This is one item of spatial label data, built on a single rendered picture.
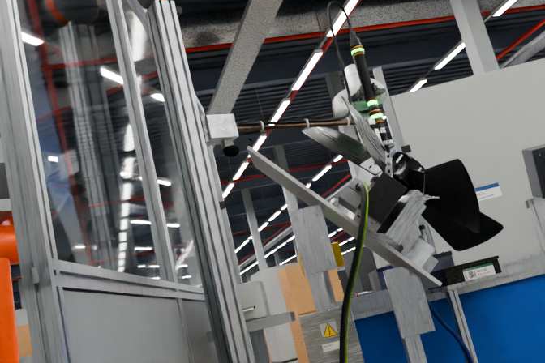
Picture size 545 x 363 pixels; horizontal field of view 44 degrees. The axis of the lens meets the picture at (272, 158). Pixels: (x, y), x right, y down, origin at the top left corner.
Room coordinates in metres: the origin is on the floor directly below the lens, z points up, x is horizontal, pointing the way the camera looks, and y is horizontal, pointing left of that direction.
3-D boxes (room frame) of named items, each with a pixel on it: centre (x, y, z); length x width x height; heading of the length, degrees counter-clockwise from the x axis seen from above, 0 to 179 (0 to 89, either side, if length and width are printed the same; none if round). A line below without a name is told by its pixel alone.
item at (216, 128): (1.86, 0.14, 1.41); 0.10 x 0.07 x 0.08; 124
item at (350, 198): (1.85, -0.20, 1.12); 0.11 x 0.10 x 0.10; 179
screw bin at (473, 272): (2.41, -0.55, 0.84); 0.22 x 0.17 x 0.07; 105
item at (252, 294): (2.03, 0.20, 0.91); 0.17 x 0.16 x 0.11; 89
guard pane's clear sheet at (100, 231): (2.23, 0.34, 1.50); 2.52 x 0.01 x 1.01; 179
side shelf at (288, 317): (2.10, 0.17, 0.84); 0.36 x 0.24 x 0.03; 179
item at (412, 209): (1.87, -0.30, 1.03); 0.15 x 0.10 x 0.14; 89
